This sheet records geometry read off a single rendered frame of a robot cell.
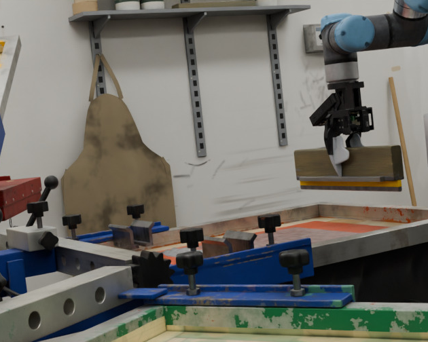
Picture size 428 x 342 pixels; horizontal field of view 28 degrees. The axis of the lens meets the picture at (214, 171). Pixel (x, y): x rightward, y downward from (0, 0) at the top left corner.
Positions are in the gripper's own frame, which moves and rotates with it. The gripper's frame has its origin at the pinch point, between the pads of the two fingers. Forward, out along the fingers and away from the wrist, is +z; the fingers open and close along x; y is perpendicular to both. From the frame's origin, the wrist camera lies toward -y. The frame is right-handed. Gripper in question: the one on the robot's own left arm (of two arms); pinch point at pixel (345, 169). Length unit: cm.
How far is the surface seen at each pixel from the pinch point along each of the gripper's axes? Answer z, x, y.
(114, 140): -11, 30, -195
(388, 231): 10.6, -14.4, 29.0
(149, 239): 10.1, -44.1, -16.2
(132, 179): 7, 35, -193
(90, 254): 6, -73, 20
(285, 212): 11.0, -0.1, -25.6
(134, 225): 7, -44, -23
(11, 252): 5, -80, 2
